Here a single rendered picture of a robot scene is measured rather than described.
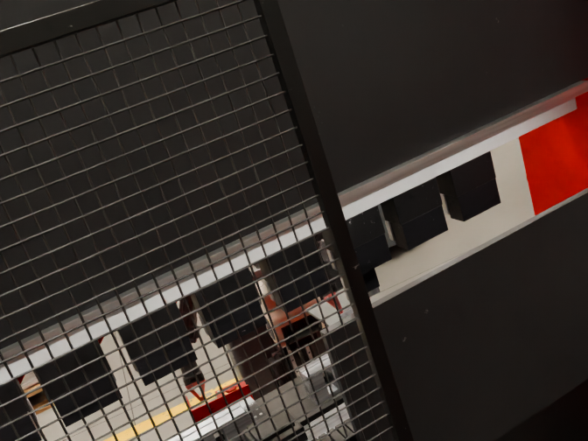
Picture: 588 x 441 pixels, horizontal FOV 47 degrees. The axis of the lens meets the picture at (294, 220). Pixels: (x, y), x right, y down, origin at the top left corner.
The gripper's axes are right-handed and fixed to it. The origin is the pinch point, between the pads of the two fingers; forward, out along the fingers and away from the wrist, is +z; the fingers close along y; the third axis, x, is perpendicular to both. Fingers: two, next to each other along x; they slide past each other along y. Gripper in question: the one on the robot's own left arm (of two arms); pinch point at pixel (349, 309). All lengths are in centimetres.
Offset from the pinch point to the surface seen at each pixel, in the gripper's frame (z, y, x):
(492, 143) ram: -23, 51, -31
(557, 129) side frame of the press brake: -21, 86, -18
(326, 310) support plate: -3.1, -3.7, 9.0
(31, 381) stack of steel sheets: -58, -114, 271
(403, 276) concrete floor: -10, 123, 214
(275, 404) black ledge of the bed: 14.6, -32.2, 4.6
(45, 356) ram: -21, -81, -29
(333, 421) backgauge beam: 22.8, -28.4, -31.7
